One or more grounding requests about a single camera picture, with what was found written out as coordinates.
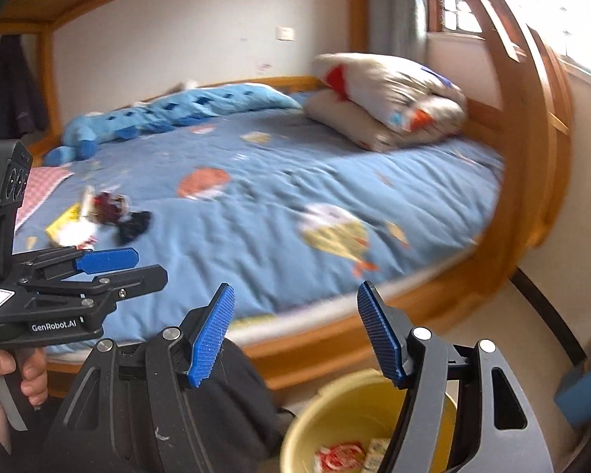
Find dark hanging jacket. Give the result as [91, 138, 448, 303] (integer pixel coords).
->
[0, 34, 50, 141]

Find blue box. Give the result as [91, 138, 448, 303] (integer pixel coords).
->
[554, 350, 591, 429]

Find stacked pillows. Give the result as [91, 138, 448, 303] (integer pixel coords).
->
[303, 52, 470, 155]

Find window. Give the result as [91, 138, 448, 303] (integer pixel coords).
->
[426, 0, 591, 94]

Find long blue plush toy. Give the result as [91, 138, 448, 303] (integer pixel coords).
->
[44, 84, 302, 167]

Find person's left hand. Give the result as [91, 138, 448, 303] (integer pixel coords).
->
[0, 344, 48, 454]

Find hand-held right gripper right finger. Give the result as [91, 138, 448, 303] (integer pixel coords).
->
[357, 281, 555, 473]

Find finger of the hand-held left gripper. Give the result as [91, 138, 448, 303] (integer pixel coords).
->
[27, 247, 139, 281]
[22, 264, 169, 315]

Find yellow snack wrapper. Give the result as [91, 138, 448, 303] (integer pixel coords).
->
[45, 204, 87, 244]

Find pale yellow wrapper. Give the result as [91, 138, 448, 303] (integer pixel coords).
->
[362, 438, 392, 473]

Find pink checkered cloth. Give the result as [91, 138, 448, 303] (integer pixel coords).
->
[15, 166, 74, 230]

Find grey curtain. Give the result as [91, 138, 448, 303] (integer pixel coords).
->
[367, 0, 430, 60]

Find yellow plastic bucket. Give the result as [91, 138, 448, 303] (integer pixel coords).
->
[281, 369, 459, 473]

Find red white snack wrapper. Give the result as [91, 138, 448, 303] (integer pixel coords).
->
[315, 442, 368, 473]
[58, 221, 100, 250]

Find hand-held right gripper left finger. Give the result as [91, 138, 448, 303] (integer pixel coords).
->
[39, 283, 237, 473]

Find blue printed bed sheet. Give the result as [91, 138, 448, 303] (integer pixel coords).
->
[15, 91, 506, 356]

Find wooden bunk bed frame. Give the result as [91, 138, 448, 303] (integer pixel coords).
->
[0, 0, 572, 397]

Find person's black trouser leg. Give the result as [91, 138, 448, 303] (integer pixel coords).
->
[113, 337, 296, 473]

